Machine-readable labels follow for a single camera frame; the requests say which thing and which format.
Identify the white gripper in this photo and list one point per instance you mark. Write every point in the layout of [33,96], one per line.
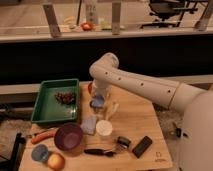
[99,89]

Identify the blue sponge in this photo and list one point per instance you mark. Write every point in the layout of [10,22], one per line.
[97,102]

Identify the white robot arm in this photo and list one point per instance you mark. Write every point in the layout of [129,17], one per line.
[196,105]

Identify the orange bowl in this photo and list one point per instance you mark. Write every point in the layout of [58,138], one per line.
[90,87]

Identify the purple bowl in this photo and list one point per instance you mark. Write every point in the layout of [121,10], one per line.
[68,137]

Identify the banana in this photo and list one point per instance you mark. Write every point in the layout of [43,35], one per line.
[111,109]

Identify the bunch of dark grapes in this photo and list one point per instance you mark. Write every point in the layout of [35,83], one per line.
[65,98]

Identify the light blue cloth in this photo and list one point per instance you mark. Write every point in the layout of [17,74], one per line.
[89,125]

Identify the white cup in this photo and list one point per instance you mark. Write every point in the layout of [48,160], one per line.
[104,128]

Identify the green plastic tray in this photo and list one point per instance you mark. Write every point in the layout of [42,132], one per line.
[47,110]

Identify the small dark can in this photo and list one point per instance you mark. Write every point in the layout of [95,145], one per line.
[124,142]

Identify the red object on counter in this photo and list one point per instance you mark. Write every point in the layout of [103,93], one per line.
[87,26]

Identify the black rectangular box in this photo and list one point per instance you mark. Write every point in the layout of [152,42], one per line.
[142,146]

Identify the orange carrot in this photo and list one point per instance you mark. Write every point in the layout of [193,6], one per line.
[42,136]

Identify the red yellow apple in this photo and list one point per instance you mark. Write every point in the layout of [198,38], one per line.
[56,161]

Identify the blue round lid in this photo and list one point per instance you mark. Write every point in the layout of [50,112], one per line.
[40,153]

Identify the black office chair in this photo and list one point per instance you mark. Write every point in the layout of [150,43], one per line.
[165,9]

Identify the black chair at left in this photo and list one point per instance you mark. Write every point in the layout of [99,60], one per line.
[12,164]

